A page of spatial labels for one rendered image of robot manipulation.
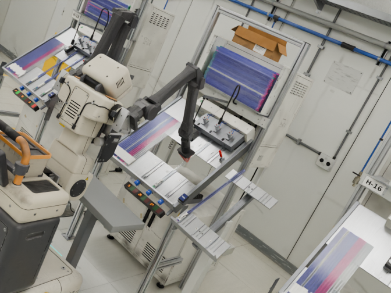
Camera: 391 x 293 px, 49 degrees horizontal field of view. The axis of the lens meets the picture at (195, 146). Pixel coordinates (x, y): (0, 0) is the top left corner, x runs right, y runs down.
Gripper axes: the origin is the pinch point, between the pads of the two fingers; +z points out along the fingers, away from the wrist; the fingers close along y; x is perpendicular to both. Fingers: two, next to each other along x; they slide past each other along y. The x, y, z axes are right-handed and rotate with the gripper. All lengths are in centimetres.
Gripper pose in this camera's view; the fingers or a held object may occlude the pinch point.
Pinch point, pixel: (186, 160)
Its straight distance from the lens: 278.2
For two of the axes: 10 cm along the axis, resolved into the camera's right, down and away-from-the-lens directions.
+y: -7.0, -4.9, 5.1
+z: 0.2, 7.1, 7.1
